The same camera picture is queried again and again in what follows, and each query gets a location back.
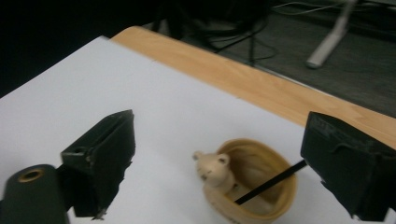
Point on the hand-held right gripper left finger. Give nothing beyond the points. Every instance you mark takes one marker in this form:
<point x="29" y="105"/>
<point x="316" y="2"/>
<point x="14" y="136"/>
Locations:
<point x="99" y="165"/>

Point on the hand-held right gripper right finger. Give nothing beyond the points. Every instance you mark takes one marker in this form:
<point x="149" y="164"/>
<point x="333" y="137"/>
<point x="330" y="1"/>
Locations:
<point x="351" y="168"/>

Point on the black pen with silver tip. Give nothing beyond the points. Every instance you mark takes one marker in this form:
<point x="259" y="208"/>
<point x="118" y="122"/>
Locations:
<point x="267" y="184"/>

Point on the tan fabric pen holder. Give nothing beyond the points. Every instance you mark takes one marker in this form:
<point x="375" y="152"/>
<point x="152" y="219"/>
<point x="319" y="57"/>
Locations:
<point x="249" y="174"/>

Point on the grey metal stand leg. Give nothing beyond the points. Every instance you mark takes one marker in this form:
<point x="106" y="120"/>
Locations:
<point x="328" y="42"/>

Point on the black tripod stand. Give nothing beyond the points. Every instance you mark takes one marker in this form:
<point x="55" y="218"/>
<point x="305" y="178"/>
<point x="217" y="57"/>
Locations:
<point x="236" y="28"/>

